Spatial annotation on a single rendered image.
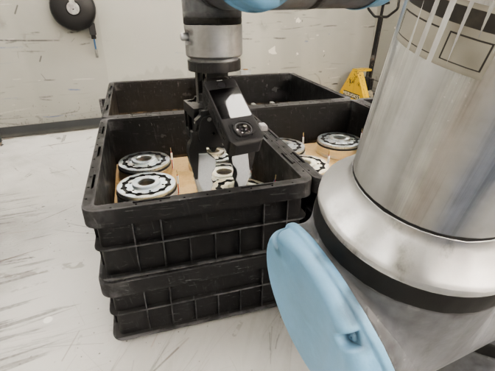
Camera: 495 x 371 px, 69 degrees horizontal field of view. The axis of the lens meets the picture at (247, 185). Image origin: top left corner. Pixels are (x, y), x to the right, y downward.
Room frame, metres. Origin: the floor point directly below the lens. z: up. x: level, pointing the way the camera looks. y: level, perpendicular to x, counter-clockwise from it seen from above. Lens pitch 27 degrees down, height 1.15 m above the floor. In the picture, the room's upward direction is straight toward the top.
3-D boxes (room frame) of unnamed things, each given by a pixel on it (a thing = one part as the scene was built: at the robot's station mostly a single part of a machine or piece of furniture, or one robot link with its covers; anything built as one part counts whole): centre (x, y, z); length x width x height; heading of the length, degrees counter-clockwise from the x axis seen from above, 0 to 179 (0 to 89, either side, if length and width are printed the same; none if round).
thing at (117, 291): (0.59, 0.11, 0.76); 0.40 x 0.30 x 0.12; 17
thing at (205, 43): (0.51, 0.05, 1.10); 0.08 x 0.08 x 0.05
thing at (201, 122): (0.51, 0.05, 1.02); 0.09 x 0.08 x 0.12; 23
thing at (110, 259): (0.59, 0.11, 0.87); 0.40 x 0.30 x 0.11; 17
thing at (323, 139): (0.80, -0.21, 0.86); 0.10 x 0.10 x 0.01
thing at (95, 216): (0.59, 0.11, 0.92); 0.40 x 0.30 x 0.02; 17
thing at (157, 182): (0.57, 0.18, 0.86); 0.05 x 0.05 x 0.01
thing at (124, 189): (0.57, 0.18, 0.86); 0.10 x 0.10 x 0.01
